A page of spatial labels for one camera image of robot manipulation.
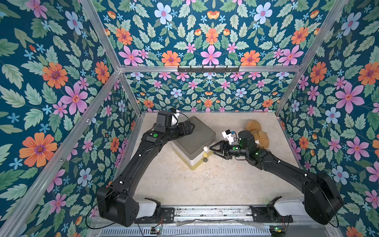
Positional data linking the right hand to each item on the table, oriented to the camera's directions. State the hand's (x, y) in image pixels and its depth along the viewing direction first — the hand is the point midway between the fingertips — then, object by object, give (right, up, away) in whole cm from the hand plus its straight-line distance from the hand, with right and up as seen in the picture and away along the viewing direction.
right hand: (212, 150), depth 75 cm
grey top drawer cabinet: (-6, +12, +13) cm, 19 cm away
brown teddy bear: (+31, +6, +13) cm, 34 cm away
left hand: (-12, +13, +1) cm, 17 cm away
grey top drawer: (-10, +3, +1) cm, 11 cm away
